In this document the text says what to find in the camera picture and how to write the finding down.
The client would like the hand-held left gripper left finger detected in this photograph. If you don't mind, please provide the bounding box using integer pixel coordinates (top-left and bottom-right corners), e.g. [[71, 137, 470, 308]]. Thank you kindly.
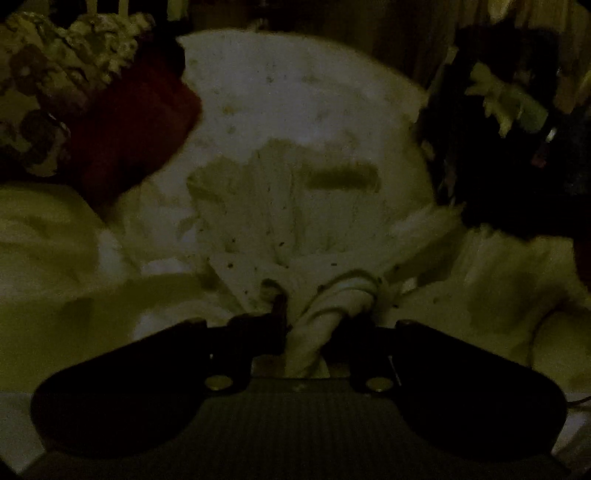
[[130, 294, 289, 396]]

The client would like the cream bed blanket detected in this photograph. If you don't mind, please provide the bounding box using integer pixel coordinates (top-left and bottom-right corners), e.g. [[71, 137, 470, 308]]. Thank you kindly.
[[0, 180, 591, 464]]

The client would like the red pillow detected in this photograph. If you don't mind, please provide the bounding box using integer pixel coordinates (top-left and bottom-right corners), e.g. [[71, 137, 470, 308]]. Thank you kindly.
[[67, 44, 205, 210]]

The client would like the white speckled sheet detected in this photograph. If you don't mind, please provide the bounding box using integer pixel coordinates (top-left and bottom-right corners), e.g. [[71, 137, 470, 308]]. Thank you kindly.
[[177, 30, 433, 210]]

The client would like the pale speckled small garment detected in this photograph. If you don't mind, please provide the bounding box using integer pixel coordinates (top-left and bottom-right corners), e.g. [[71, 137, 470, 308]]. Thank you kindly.
[[185, 137, 465, 379]]

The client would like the floral patterned pillow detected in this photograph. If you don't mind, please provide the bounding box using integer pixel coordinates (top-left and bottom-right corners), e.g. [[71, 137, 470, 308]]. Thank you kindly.
[[0, 11, 157, 180]]

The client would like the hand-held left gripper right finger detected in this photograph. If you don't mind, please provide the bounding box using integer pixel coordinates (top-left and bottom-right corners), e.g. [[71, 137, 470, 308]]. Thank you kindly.
[[336, 306, 468, 396]]

